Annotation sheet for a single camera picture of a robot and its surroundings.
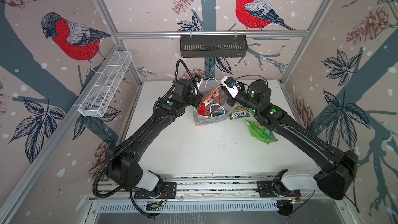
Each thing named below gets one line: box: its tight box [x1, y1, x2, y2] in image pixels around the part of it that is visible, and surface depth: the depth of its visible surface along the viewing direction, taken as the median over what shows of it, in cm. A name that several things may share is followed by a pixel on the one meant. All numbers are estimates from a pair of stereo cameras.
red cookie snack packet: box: [197, 85, 223, 116], surface depth 72 cm
